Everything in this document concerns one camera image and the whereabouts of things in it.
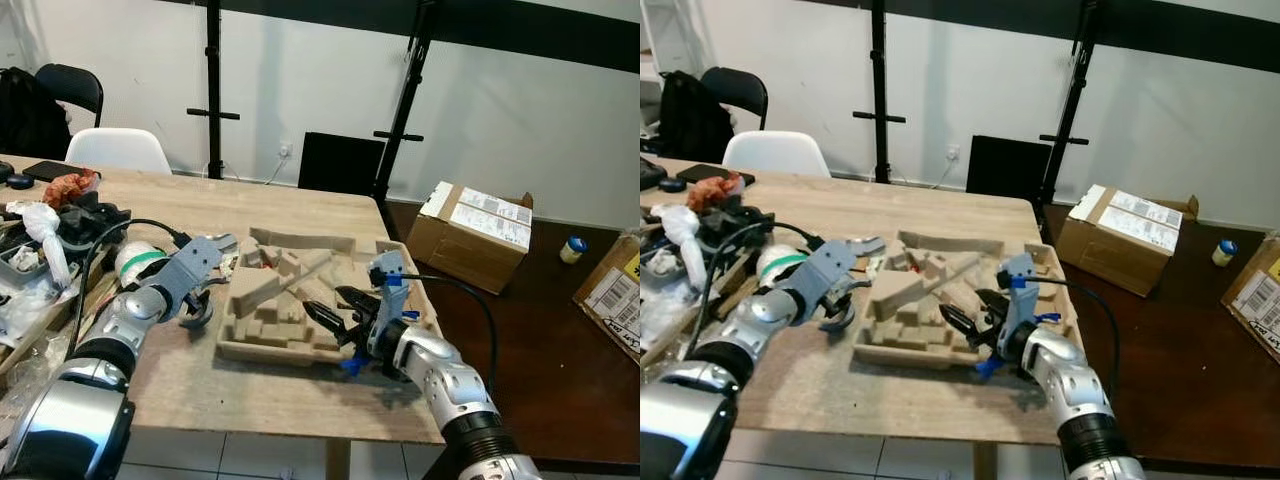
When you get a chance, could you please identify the moulded pulp packaging tray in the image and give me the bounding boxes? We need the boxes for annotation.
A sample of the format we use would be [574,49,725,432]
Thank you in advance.
[216,227,441,366]
[853,230,1086,371]

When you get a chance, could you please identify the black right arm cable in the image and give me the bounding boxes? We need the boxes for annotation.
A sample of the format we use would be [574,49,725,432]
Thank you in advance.
[395,272,498,396]
[1030,277,1121,396]

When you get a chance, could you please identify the large open cardboard box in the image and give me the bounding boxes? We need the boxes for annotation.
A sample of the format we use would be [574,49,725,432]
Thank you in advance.
[573,235,641,336]
[1220,232,1280,336]

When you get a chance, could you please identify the white cup with green band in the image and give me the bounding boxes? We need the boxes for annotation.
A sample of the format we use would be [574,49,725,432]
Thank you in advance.
[757,245,809,293]
[115,243,166,291]

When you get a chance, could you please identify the black flat panel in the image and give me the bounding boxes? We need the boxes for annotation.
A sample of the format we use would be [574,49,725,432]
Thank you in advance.
[298,131,386,196]
[966,135,1053,201]

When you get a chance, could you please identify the light grey right wrist camera mount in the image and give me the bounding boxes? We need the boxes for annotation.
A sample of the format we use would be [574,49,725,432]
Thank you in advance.
[1000,253,1041,356]
[368,252,409,353]

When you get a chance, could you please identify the light wooden table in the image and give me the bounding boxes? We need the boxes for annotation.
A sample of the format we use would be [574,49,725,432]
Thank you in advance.
[0,155,446,446]
[640,158,1096,446]

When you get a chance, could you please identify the white plastic chair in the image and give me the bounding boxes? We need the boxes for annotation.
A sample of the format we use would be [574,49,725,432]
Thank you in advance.
[722,131,831,179]
[65,127,173,176]

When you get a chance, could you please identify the small labelled cardboard box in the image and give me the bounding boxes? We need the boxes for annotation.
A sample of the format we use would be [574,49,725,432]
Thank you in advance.
[1055,184,1199,297]
[407,181,535,294]

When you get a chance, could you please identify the dark brown wooden table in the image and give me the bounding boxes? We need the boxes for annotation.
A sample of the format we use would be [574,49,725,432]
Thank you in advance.
[1040,203,1280,476]
[385,200,641,476]

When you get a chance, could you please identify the black backpack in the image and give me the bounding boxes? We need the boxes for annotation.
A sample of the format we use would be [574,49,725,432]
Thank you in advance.
[0,67,73,161]
[655,70,736,164]

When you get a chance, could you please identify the red brown crumpled wrapper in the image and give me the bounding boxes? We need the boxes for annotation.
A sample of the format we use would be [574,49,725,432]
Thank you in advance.
[690,172,746,211]
[45,172,101,206]

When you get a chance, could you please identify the black office chair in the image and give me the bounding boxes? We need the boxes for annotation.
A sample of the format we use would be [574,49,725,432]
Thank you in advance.
[700,66,769,131]
[35,63,104,129]

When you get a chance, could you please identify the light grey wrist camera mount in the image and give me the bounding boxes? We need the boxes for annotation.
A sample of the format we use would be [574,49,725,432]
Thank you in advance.
[368,252,409,353]
[150,237,223,319]
[1000,253,1041,356]
[795,240,871,321]

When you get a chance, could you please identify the white plastic bag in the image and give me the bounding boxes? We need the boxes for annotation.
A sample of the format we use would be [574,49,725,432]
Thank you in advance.
[5,200,71,286]
[650,205,711,291]

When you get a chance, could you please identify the light grey left wrist camera mount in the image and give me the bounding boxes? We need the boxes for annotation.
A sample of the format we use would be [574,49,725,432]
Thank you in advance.
[150,237,223,319]
[795,240,871,321]

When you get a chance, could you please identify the black metal stand pole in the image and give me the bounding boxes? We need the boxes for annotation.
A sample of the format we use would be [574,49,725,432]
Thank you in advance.
[187,0,241,181]
[1038,0,1101,206]
[853,0,906,184]
[372,0,436,201]

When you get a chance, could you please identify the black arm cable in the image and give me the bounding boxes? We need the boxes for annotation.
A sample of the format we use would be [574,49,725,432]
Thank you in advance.
[395,272,498,396]
[1030,277,1121,396]
[75,218,191,351]
[705,222,826,361]

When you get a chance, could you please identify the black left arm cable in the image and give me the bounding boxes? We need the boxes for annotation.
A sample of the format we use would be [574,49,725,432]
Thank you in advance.
[705,222,826,361]
[75,218,191,351]

